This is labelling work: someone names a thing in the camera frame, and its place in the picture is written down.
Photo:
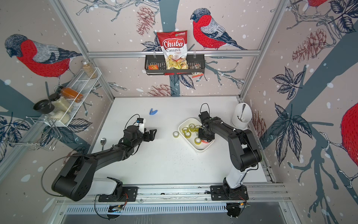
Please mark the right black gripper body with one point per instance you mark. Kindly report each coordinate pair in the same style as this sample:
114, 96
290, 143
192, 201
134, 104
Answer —
203, 135

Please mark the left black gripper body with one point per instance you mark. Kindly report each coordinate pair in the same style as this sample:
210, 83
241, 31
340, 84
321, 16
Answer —
140, 138

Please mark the clear tape roll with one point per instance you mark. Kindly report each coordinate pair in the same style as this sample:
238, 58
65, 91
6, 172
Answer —
175, 134

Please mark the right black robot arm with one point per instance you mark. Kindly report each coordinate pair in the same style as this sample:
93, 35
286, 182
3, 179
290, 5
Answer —
244, 151

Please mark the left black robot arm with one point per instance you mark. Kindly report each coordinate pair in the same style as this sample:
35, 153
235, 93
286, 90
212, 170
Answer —
76, 177

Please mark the white plastic storage box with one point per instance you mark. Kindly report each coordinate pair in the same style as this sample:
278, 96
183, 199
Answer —
199, 148

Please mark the blue tape dispenser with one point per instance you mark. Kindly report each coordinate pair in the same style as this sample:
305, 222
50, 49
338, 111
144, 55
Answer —
153, 112

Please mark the metal spoon on table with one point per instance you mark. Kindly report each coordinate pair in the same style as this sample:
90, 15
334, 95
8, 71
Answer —
103, 141

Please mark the white utensil holder cup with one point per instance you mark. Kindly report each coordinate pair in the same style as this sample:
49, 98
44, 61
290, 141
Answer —
247, 117

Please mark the spoon in holder cup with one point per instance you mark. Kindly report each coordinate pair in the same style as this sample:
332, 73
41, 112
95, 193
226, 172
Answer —
242, 111

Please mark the orange sauce bottle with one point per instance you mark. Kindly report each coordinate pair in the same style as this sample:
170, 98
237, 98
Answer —
71, 94

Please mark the clear jar on rack top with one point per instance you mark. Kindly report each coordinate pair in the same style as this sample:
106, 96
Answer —
89, 69

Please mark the black lid spice jar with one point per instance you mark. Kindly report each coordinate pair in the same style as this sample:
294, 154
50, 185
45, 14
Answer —
46, 108

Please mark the Chuba cassava chips bag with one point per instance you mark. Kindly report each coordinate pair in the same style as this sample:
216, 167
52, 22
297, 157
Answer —
174, 47

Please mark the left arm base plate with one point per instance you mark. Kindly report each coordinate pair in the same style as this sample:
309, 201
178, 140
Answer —
121, 194

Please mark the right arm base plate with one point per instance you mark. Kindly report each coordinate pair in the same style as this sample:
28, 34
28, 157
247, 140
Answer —
225, 193

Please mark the white wire spice rack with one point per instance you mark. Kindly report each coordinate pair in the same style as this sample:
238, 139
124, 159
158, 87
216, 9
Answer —
68, 99

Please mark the black wire wall basket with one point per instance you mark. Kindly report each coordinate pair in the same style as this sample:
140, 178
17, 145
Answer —
159, 65

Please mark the chrome wire holder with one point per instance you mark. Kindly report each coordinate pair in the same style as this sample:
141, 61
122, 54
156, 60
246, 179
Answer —
32, 133

